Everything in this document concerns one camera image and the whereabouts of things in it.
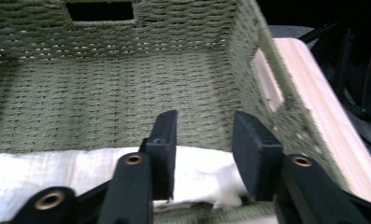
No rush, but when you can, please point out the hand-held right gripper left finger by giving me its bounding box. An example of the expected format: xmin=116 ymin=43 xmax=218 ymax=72
xmin=138 ymin=109 xmax=178 ymax=202

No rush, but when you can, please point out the green woven basket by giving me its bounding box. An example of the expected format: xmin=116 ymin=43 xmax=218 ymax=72
xmin=0 ymin=0 xmax=350 ymax=224

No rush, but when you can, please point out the white cloth with brown print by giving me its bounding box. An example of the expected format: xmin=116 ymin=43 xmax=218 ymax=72
xmin=0 ymin=145 xmax=250 ymax=224

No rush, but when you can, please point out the black stand base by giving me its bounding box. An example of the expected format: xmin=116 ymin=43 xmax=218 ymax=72
xmin=298 ymin=12 xmax=371 ymax=147

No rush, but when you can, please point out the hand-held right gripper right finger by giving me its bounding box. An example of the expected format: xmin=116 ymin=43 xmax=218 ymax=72
xmin=231 ymin=110 xmax=284 ymax=203

